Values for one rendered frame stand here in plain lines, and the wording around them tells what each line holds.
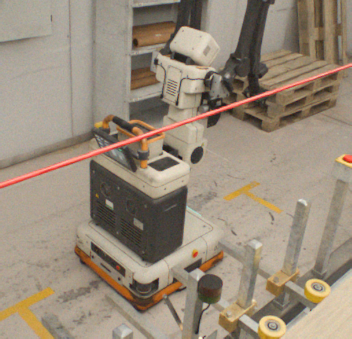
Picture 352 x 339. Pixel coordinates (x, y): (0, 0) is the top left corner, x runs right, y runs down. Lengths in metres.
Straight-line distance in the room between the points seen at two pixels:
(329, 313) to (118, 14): 2.79
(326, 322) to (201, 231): 1.43
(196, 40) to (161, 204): 0.83
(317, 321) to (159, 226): 1.12
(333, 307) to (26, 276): 1.89
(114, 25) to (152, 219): 1.87
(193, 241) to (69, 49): 1.94
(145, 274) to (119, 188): 0.46
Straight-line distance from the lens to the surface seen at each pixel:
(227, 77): 2.50
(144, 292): 2.67
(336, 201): 1.92
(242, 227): 3.50
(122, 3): 3.81
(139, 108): 4.72
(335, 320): 1.67
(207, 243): 2.89
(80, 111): 4.32
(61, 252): 3.21
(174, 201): 2.52
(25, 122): 4.07
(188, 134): 2.67
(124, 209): 2.63
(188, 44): 2.57
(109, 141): 2.40
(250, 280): 1.58
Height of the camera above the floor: 2.02
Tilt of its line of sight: 29 degrees down
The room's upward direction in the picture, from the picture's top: 5 degrees clockwise
